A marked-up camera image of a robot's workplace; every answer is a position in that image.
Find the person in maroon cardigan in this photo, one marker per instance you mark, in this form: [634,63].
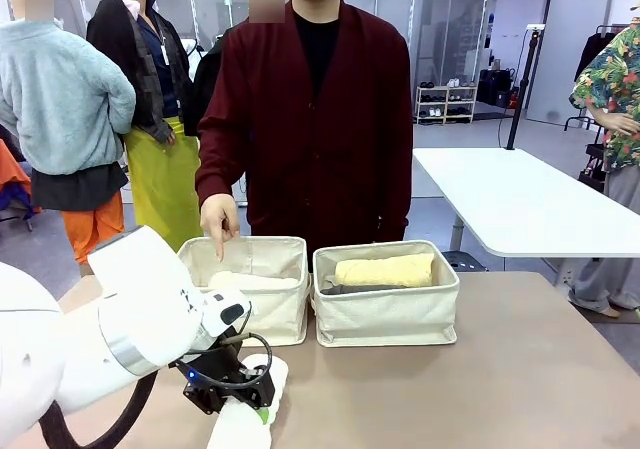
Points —
[325,144]

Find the wooden shoe rack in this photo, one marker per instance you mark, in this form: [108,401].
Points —
[445,104]

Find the yellow towel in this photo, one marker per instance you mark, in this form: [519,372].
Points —
[385,269]

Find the person's right forearm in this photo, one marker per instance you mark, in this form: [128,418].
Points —
[215,169]

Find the person's left forearm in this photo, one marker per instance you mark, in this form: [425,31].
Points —
[400,199]

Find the small cream fabric basket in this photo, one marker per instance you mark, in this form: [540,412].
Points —
[385,314]

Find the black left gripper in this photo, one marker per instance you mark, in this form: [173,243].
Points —
[220,379]

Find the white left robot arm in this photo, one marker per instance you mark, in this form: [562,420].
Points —
[140,294]

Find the black stool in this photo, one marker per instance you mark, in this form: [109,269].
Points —
[465,260]

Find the black tripod pole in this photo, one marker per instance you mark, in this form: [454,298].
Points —
[522,89]

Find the black cart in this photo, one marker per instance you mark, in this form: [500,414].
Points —
[595,164]

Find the person's right hand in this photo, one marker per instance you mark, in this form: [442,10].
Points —
[220,219]

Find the cream folded towel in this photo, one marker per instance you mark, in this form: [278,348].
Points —
[265,283]

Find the orange cloth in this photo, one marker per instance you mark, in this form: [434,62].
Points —
[10,174]

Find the wide cream fabric basket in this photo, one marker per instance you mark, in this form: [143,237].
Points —
[280,309]

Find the white table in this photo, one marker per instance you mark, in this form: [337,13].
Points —
[520,199]

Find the black clothes rack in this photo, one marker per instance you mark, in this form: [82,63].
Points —
[582,121]

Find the black bags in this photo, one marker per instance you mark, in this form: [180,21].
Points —
[495,86]

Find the white towel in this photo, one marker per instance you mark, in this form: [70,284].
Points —
[240,429]

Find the grey towel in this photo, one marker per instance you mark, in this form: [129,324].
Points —
[332,288]

